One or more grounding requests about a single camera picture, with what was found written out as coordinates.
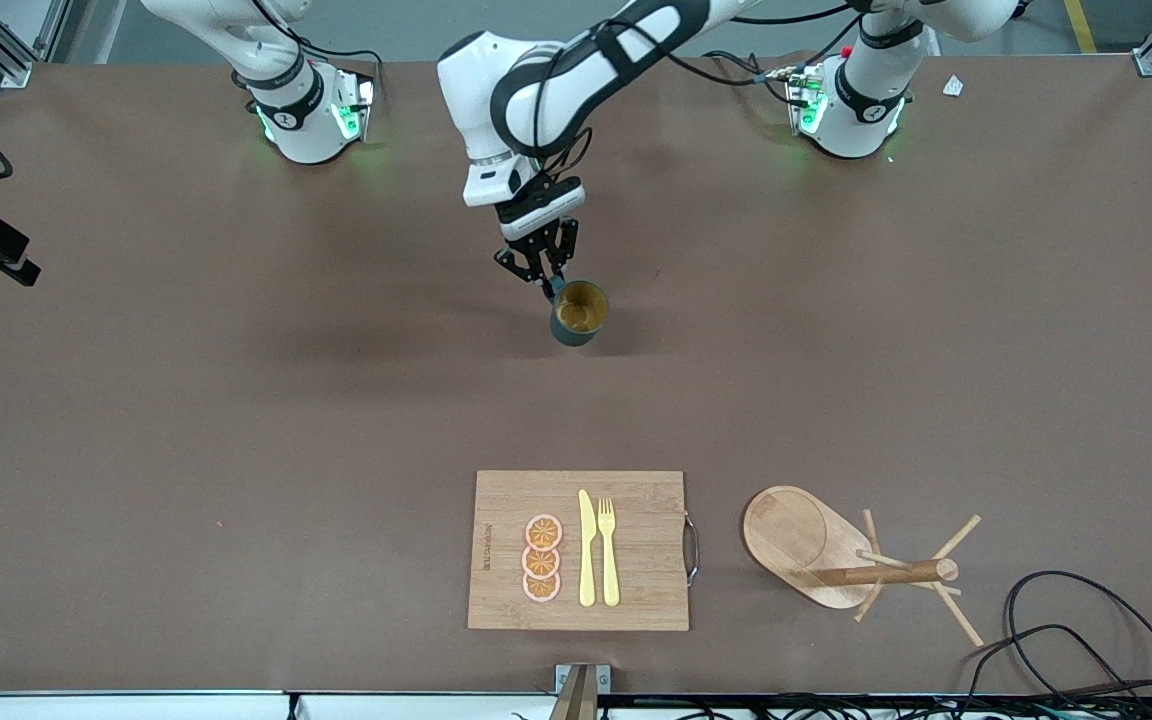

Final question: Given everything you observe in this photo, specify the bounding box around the yellow plastic knife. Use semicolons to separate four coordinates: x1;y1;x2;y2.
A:
578;489;598;608

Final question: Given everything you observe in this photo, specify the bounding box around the black base cable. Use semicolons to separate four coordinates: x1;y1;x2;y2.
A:
671;49;800;107
234;0;385;97

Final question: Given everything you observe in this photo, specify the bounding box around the black left base cable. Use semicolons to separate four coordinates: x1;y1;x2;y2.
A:
671;49;800;107

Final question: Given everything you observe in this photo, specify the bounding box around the teal cup with yellow inside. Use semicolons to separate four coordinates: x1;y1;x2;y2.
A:
549;280;610;349

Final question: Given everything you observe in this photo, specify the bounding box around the wooden mug rack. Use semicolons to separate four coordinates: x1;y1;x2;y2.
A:
742;485;985;648

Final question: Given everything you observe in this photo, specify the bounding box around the wooden cutting board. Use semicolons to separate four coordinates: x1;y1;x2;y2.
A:
467;470;701;632

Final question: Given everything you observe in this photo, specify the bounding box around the yellow plastic fork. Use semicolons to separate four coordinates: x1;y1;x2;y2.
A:
597;497;622;608

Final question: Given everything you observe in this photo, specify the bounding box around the black right base cable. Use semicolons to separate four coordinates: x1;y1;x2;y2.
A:
234;0;385;97

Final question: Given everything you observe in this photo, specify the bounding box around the white table edge rail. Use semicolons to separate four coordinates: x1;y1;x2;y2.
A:
0;690;559;720

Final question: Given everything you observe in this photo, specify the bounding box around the black looped cable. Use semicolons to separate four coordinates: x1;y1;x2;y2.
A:
1004;570;1152;720
964;624;1142;706

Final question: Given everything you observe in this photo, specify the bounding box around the black cable bundle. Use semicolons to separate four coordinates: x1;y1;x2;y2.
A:
596;694;1152;720

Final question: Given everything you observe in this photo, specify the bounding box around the metal bracket with wooden post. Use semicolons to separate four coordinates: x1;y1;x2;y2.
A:
548;663;613;720

